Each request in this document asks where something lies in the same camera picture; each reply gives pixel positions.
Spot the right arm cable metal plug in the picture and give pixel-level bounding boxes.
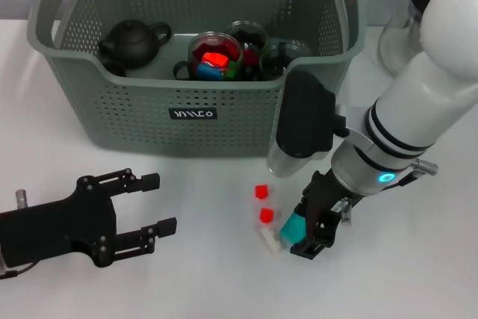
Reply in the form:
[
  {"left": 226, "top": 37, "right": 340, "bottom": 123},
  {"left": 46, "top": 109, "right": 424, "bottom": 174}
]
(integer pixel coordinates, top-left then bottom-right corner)
[{"left": 340, "top": 159, "right": 438, "bottom": 226}]

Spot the white toy brick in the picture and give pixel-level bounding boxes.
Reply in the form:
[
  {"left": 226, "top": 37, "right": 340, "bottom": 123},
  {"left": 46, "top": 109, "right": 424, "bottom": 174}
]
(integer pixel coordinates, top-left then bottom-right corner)
[{"left": 260, "top": 227, "right": 282, "bottom": 255}]

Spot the bright red sloped toy brick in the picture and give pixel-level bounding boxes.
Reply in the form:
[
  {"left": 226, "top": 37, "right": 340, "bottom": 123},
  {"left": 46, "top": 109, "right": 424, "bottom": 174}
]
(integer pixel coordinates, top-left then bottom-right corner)
[{"left": 201, "top": 51, "right": 229, "bottom": 69}]

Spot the dark red long toy brick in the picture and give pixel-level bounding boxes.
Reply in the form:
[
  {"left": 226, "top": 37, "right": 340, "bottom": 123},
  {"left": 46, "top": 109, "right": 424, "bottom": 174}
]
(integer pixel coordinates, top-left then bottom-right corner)
[{"left": 241, "top": 49, "right": 259, "bottom": 69}]

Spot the grey perforated plastic storage bin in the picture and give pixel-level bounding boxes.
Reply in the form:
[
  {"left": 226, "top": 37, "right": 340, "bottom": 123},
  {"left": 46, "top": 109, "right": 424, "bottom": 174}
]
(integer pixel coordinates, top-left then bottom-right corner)
[{"left": 25, "top": 0, "right": 367, "bottom": 158}]

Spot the glass teacup black base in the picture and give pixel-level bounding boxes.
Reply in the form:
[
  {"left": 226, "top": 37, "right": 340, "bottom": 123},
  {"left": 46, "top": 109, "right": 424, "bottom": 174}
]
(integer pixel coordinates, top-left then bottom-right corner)
[
  {"left": 173, "top": 31, "right": 243, "bottom": 81},
  {"left": 259, "top": 39, "right": 313, "bottom": 81},
  {"left": 223, "top": 19, "right": 270, "bottom": 81}
]

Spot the blue toy brick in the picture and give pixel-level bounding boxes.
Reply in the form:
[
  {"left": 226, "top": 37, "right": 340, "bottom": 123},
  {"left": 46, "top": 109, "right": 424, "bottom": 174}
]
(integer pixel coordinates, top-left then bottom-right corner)
[{"left": 196, "top": 64, "right": 222, "bottom": 81}]

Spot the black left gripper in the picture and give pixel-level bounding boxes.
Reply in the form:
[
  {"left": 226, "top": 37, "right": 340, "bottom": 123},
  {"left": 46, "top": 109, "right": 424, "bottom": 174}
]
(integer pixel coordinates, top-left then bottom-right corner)
[{"left": 0, "top": 168, "right": 177, "bottom": 268}]

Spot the glass pitcher black handle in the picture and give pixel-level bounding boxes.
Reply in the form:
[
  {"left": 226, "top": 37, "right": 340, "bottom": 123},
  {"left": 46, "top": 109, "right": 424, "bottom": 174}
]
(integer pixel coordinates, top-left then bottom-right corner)
[{"left": 377, "top": 0, "right": 447, "bottom": 78}]

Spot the teal square toy brick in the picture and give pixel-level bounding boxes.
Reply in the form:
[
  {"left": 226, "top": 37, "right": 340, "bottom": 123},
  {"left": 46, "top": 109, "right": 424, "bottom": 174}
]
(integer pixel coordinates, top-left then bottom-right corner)
[{"left": 279, "top": 212, "right": 308, "bottom": 244}]

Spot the black ceramic teapot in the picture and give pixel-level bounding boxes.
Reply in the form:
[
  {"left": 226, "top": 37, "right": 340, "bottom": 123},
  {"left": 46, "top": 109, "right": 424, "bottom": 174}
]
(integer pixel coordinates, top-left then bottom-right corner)
[{"left": 97, "top": 19, "right": 173, "bottom": 70}]

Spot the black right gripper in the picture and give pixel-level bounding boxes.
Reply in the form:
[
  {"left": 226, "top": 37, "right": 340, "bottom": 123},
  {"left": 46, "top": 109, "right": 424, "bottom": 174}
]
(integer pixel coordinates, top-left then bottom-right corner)
[{"left": 290, "top": 169, "right": 350, "bottom": 261}]

